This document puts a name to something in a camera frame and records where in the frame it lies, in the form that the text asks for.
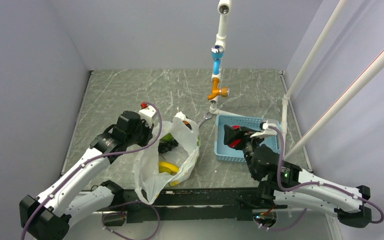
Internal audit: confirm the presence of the dark fake grape bunch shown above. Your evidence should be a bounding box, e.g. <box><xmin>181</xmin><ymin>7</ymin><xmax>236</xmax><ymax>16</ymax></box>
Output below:
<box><xmin>158</xmin><ymin>139</ymin><xmax>179</xmax><ymax>154</ymax></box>

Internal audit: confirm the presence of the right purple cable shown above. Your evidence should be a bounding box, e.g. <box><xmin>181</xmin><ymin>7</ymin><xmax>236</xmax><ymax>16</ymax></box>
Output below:
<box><xmin>253</xmin><ymin>125</ymin><xmax>384</xmax><ymax>232</ymax></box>

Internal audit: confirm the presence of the white frame pole far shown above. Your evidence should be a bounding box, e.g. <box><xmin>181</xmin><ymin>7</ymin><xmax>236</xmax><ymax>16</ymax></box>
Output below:
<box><xmin>280</xmin><ymin>0</ymin><xmax>347</xmax><ymax>140</ymax></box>

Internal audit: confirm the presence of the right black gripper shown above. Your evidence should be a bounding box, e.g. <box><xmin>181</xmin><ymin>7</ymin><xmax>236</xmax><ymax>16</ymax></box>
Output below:
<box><xmin>223</xmin><ymin>124</ymin><xmax>267</xmax><ymax>178</ymax></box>

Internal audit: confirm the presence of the white blue orange pipe stand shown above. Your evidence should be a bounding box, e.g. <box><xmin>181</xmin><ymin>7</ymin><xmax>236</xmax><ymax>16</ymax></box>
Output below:
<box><xmin>205</xmin><ymin>0</ymin><xmax>235</xmax><ymax>119</ymax></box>

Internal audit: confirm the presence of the red fake fruit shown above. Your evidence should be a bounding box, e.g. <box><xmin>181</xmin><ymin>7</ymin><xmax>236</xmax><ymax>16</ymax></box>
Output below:
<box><xmin>227</xmin><ymin>125</ymin><xmax>242</xmax><ymax>149</ymax></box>

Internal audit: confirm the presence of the silver combination wrench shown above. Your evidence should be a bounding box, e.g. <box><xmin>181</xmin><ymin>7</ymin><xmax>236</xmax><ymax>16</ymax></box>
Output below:
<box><xmin>197</xmin><ymin>112</ymin><xmax>214</xmax><ymax>128</ymax></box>

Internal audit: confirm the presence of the yellow fake banana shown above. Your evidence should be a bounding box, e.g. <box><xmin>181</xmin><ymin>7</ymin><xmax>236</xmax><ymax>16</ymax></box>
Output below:
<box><xmin>158</xmin><ymin>161</ymin><xmax>179</xmax><ymax>176</ymax></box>

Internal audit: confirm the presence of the green fake fruit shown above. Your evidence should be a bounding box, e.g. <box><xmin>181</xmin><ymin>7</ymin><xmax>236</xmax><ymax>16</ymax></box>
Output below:
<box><xmin>160</xmin><ymin>133</ymin><xmax>174</xmax><ymax>142</ymax></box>

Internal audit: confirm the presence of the light blue plastic basket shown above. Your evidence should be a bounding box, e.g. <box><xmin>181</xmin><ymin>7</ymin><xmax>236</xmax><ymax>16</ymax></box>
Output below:
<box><xmin>214</xmin><ymin>114</ymin><xmax>281</xmax><ymax>163</ymax></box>

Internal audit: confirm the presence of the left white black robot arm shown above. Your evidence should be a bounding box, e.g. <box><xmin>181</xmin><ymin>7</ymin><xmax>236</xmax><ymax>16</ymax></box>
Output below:
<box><xmin>19</xmin><ymin>105</ymin><xmax>162</xmax><ymax>240</ymax></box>

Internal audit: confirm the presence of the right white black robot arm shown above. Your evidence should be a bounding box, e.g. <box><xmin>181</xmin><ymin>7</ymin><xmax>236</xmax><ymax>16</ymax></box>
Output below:
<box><xmin>223</xmin><ymin>122</ymin><xmax>374</xmax><ymax>228</ymax></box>

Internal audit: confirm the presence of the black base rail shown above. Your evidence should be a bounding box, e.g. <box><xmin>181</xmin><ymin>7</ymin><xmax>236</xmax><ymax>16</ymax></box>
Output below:
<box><xmin>112</xmin><ymin>187</ymin><xmax>289</xmax><ymax>224</ymax></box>

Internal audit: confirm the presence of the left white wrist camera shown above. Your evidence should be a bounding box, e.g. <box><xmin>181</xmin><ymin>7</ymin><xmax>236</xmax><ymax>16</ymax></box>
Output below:
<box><xmin>138</xmin><ymin>102</ymin><xmax>157</xmax><ymax>128</ymax></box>

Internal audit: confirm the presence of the white frame pole near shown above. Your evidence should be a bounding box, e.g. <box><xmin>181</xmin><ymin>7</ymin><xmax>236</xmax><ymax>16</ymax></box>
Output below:
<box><xmin>283</xmin><ymin>49</ymin><xmax>384</xmax><ymax>160</ymax></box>

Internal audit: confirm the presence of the white frame pole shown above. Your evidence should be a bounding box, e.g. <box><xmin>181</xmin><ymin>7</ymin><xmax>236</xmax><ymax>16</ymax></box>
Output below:
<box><xmin>280</xmin><ymin>0</ymin><xmax>347</xmax><ymax>140</ymax></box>
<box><xmin>283</xmin><ymin>49</ymin><xmax>384</xmax><ymax>160</ymax></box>

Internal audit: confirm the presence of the black orange hex key set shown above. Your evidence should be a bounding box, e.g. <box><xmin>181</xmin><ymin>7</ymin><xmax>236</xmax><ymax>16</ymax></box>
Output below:
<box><xmin>183</xmin><ymin>120</ymin><xmax>192</xmax><ymax>130</ymax></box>

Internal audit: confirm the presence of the white plastic shopping bag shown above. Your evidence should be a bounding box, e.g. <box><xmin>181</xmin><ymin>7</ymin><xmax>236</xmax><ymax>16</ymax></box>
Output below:
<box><xmin>132</xmin><ymin>111</ymin><xmax>201</xmax><ymax>205</ymax></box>

